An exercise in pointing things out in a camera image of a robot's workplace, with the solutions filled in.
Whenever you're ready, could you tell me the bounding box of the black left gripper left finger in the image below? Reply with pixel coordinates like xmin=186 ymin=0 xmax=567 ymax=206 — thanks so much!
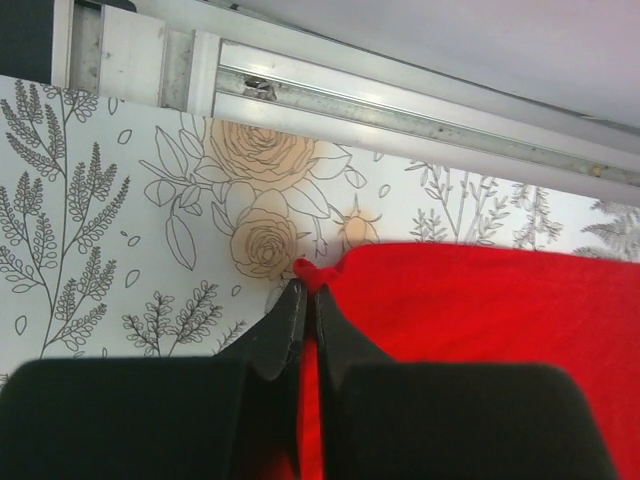
xmin=1 ymin=280 xmax=306 ymax=479

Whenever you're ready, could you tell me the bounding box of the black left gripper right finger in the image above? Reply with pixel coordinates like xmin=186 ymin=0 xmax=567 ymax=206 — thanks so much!
xmin=315 ymin=287 xmax=618 ymax=479

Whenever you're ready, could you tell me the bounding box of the red t shirt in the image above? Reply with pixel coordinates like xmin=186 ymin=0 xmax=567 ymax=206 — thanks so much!
xmin=293 ymin=243 xmax=639 ymax=479

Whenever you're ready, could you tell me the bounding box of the floral patterned table mat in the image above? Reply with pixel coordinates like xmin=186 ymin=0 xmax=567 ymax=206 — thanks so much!
xmin=1 ymin=77 xmax=639 ymax=378

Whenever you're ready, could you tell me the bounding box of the aluminium table frame rail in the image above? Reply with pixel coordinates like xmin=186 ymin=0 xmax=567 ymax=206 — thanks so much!
xmin=51 ymin=1 xmax=639 ymax=203

